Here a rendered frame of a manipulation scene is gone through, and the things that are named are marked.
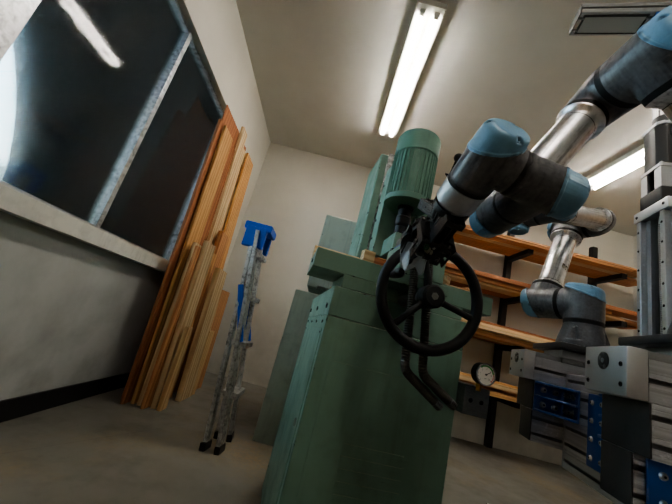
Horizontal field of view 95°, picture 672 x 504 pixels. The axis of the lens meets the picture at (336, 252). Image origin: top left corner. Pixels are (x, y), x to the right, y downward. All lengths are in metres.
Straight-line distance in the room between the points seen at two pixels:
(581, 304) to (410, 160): 0.78
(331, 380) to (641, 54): 0.96
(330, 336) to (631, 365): 0.64
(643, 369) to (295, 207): 3.31
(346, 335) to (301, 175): 3.08
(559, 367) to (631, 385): 0.51
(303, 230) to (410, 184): 2.49
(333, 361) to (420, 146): 0.85
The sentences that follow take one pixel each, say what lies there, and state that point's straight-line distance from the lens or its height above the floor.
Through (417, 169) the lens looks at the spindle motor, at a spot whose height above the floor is 1.32.
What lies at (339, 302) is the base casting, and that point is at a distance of 0.93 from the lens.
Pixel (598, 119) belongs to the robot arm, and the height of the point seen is 1.22.
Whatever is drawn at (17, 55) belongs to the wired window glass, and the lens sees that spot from 1.64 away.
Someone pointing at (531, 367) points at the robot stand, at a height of 0.72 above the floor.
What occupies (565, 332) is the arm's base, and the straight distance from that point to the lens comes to 1.35.
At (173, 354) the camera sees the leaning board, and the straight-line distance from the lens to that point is 2.22.
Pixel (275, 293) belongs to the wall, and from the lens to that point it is 3.44.
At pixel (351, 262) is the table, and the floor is 0.88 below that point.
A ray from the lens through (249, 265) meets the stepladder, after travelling 1.75.
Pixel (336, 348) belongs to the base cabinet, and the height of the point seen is 0.62.
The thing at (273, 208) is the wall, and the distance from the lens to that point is 3.70.
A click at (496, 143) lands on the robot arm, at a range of 0.53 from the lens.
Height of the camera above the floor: 0.66
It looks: 15 degrees up
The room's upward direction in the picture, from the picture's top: 15 degrees clockwise
